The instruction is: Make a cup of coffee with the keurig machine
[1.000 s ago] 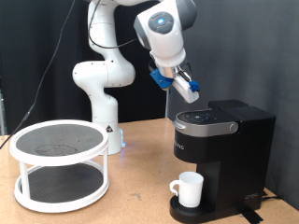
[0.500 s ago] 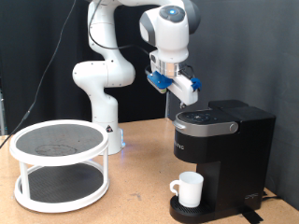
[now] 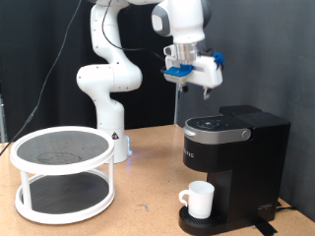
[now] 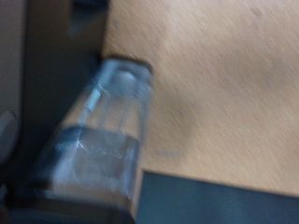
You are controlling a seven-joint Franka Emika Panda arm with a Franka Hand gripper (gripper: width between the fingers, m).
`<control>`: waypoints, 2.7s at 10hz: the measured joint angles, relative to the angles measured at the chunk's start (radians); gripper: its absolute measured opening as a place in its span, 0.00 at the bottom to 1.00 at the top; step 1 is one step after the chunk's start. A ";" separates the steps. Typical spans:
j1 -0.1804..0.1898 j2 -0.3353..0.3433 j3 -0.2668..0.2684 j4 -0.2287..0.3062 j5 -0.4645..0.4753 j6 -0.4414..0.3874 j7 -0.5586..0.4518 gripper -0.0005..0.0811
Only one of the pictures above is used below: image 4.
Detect black Keurig coffee machine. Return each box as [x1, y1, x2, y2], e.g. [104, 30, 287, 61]
[0, 0, 155, 224]

